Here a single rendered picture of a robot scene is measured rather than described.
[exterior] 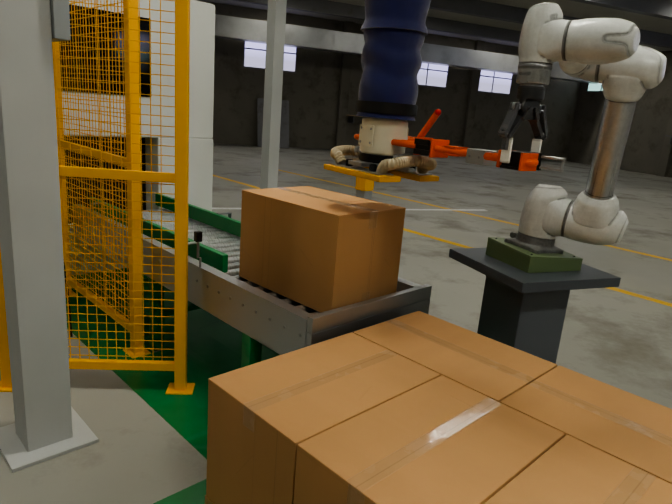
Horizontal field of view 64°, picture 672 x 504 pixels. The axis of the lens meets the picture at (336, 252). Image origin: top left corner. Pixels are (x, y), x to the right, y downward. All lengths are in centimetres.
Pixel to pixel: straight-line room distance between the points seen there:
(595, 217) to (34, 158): 202
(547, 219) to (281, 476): 148
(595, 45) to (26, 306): 193
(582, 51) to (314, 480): 126
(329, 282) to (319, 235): 18
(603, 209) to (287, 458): 151
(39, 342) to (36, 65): 95
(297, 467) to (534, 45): 125
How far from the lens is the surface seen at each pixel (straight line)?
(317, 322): 193
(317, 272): 210
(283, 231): 222
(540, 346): 252
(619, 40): 161
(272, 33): 524
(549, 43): 163
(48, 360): 227
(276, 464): 148
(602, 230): 233
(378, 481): 129
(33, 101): 205
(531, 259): 229
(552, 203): 236
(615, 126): 221
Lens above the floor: 133
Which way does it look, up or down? 15 degrees down
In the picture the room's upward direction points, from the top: 5 degrees clockwise
